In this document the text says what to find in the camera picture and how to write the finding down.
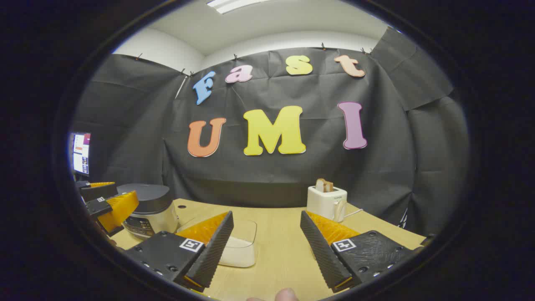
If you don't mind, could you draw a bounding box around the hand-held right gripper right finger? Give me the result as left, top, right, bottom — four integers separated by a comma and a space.
300, 210, 419, 293

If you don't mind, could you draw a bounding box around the silver black rice cooker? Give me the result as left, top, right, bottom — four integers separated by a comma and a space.
116, 183, 179, 240

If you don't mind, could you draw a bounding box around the ceiling light panel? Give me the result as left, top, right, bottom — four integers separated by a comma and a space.
207, 0, 272, 14

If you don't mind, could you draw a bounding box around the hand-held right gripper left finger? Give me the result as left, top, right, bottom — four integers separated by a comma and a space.
125, 211, 234, 293

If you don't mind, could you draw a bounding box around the computer monitor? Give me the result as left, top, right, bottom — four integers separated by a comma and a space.
71, 132, 92, 176

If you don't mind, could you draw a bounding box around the white toaster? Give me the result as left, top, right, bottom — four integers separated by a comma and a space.
306, 185, 348, 223

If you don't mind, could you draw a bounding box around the black backdrop cloth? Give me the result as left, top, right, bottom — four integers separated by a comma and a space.
71, 25, 471, 237

